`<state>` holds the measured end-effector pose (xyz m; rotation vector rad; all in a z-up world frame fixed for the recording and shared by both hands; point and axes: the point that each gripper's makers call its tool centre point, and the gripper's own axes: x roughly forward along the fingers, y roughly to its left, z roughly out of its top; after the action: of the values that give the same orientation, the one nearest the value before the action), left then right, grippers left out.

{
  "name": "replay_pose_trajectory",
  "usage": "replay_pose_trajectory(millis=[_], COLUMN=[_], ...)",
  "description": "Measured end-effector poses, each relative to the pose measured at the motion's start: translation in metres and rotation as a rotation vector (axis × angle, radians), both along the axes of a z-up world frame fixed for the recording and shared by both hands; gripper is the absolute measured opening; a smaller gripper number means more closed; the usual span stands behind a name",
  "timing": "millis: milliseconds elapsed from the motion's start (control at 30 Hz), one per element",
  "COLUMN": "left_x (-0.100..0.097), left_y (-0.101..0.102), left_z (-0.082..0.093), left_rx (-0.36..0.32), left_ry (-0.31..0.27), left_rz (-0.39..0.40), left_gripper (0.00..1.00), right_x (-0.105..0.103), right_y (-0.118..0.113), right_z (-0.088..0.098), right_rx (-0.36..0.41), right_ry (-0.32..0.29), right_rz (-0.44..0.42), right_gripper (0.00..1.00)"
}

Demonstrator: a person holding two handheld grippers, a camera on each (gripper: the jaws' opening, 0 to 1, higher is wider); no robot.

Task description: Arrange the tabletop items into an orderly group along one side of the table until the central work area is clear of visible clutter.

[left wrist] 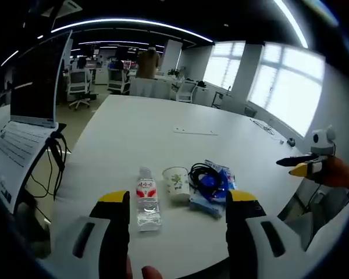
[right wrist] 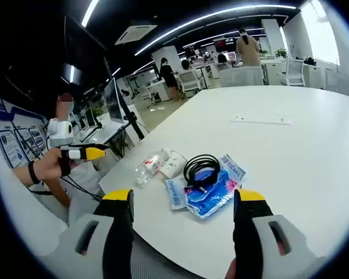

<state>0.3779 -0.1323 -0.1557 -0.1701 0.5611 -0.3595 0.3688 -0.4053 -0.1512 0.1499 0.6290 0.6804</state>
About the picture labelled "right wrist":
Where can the white inset socket strip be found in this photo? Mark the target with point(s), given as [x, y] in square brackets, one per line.
[260, 119]

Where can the clear plastic bottle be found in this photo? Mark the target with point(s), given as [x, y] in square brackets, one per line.
[149, 168]

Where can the computer monitor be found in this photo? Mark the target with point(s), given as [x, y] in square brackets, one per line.
[114, 101]

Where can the person's left hand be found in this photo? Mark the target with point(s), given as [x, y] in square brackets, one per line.
[52, 164]

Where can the ceiling air conditioner vent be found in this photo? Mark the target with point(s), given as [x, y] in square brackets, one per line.
[135, 34]

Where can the person's right hand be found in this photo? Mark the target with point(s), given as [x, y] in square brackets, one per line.
[230, 270]

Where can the white tabletop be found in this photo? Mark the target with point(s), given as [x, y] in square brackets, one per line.
[279, 174]

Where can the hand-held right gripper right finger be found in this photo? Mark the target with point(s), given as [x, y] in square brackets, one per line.
[250, 229]

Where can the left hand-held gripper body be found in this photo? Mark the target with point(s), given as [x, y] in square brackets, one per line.
[59, 132]

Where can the green potted plant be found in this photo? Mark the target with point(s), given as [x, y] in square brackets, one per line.
[281, 53]

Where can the black wristband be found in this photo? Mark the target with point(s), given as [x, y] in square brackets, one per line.
[33, 172]

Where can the white office chair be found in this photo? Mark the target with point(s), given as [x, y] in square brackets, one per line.
[295, 72]
[242, 76]
[189, 82]

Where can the blue wall poster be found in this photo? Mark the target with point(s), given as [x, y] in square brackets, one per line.
[17, 139]

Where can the white tissue packet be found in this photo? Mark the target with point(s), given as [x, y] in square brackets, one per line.
[171, 165]

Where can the small blue tissue packet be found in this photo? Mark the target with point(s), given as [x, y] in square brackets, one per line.
[176, 196]

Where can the blue printed packet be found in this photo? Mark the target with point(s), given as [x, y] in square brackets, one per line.
[234, 168]

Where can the blue plastic bag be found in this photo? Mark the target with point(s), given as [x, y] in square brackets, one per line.
[215, 199]

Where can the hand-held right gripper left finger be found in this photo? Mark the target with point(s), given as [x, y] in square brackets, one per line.
[116, 232]

